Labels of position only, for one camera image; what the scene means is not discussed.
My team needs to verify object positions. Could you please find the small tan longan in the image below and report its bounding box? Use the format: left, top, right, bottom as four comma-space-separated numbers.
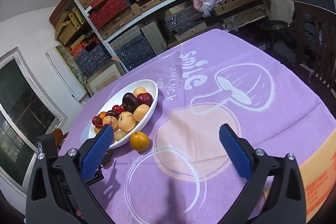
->
94, 127, 101, 134

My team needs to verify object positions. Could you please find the small red cherry tomato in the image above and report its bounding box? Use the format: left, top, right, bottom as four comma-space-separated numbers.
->
112, 105, 120, 114

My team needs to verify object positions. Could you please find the brown wooden chair left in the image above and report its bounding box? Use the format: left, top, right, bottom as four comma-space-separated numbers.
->
52, 128, 68, 147

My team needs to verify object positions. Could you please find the large red tomato in plate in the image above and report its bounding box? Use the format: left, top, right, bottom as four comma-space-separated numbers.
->
92, 115, 102, 128

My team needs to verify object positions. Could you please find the small orange mandarin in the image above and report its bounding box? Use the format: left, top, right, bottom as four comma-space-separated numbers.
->
98, 111, 106, 120

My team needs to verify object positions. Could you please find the speckled yellow pepino melon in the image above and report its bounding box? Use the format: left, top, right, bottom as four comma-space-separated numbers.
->
102, 116, 118, 132

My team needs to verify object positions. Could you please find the dark mangosteen front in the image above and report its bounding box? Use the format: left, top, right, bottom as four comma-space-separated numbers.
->
105, 110, 119, 120

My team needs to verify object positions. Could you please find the small red cherry tomato plate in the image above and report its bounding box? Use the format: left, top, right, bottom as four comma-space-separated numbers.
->
119, 105, 124, 114

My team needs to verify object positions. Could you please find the large pale yellow pear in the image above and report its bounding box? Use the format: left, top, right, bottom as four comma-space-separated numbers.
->
118, 111, 137, 132

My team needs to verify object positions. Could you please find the orange yellow tomato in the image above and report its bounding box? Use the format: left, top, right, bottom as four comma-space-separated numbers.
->
130, 131, 150, 152

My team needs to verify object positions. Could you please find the dark purple mangosteen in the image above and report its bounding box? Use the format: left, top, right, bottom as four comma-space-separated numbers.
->
122, 93, 139, 113

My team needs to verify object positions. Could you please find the cardboard framed box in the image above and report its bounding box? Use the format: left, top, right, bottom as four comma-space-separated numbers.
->
85, 56, 125, 96

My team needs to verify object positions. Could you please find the yellow apricot fruit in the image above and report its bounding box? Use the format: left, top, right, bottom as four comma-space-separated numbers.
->
133, 104, 150, 122

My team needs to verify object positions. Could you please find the dark red plum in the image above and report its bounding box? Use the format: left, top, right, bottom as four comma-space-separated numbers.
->
137, 93, 153, 107

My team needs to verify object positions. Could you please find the pale yellow round pear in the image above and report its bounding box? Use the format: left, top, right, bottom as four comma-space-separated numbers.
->
133, 86, 147, 97

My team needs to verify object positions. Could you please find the white oval plate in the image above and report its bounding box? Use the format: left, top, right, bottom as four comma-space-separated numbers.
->
83, 79, 158, 149

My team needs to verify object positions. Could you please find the purple printed tablecloth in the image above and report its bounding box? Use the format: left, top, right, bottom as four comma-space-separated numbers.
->
60, 30, 335, 223

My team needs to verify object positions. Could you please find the dark wooden chair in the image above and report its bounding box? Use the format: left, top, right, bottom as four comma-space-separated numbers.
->
293, 1, 336, 93

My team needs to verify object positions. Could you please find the pink crumpled cloth bundle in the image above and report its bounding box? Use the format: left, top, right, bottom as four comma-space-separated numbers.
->
192, 0, 226, 18

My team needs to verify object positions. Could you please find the window with white frame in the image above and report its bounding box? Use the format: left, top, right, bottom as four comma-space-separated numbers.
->
1, 48, 67, 192

